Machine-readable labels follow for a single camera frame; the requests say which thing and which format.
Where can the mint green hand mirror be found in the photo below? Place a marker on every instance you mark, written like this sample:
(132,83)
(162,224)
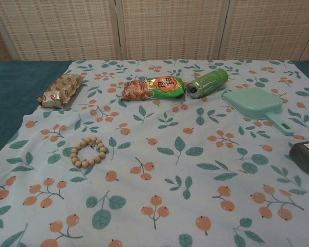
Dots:
(249,103)

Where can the green orange snack bag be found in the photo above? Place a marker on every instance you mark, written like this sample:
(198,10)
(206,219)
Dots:
(154,88)

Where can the floral fruit print tablecloth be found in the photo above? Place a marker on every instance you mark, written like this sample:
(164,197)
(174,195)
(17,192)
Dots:
(154,180)

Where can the green energy drink can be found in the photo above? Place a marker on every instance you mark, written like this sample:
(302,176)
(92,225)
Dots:
(208,82)

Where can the woven folding screen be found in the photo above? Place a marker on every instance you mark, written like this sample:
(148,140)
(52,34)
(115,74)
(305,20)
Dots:
(170,25)

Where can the gold snack packet red print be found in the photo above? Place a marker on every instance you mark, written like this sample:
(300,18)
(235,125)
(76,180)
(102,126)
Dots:
(59,90)

